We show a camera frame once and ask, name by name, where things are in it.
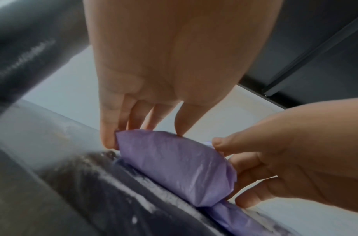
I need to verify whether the person's left hand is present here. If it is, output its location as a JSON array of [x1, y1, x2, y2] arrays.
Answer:
[[82, 0, 285, 149]]

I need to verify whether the purple plastic package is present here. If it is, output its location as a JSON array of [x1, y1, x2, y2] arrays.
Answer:
[[209, 199, 290, 236], [114, 129, 238, 208]]

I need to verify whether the dark metal shelf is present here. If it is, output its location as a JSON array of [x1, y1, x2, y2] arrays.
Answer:
[[0, 0, 358, 236]]

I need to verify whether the person's right hand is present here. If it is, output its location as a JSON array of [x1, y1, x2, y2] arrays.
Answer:
[[211, 96, 358, 209]]

